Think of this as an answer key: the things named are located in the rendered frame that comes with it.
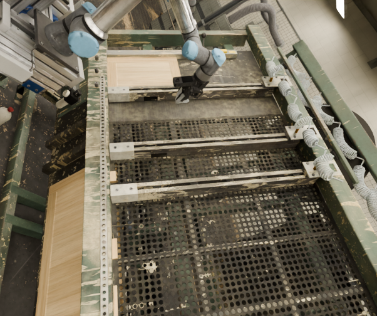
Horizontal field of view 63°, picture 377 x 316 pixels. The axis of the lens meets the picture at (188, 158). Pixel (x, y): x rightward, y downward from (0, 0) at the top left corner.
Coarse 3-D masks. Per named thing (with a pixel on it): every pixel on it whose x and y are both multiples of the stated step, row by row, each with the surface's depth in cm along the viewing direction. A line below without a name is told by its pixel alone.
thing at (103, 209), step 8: (104, 80) 192; (104, 88) 188; (104, 96) 184; (104, 104) 180; (104, 112) 176; (104, 120) 172; (104, 128) 169; (104, 136) 165; (104, 144) 162; (104, 152) 159; (104, 160) 156; (104, 168) 153; (104, 176) 150; (104, 184) 147; (104, 192) 144; (104, 208) 140; (104, 216) 137; (104, 224) 135; (104, 232) 133; (104, 240) 131; (104, 256) 127; (104, 264) 125; (104, 280) 121; (104, 288) 119; (104, 296) 118; (104, 304) 116; (104, 312) 115
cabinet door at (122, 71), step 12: (108, 60) 211; (120, 60) 212; (132, 60) 214; (144, 60) 215; (156, 60) 217; (168, 60) 218; (108, 72) 203; (120, 72) 205; (132, 72) 206; (144, 72) 208; (156, 72) 209; (168, 72) 211; (108, 84) 196; (120, 84) 198; (132, 84) 199; (144, 84) 200; (156, 84) 202; (168, 84) 203
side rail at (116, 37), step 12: (108, 36) 226; (120, 36) 228; (132, 36) 230; (144, 36) 231; (156, 36) 233; (168, 36) 235; (180, 36) 237; (216, 36) 242; (228, 36) 244; (240, 36) 246
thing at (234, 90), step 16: (272, 80) 203; (288, 80) 204; (112, 96) 185; (128, 96) 188; (144, 96) 190; (160, 96) 192; (208, 96) 199; (224, 96) 202; (240, 96) 204; (256, 96) 207
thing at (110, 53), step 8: (112, 56) 213; (120, 56) 214; (128, 56) 215; (136, 56) 216; (144, 56) 218; (152, 56) 219; (160, 56) 220; (168, 56) 221; (176, 56) 222; (232, 56) 231
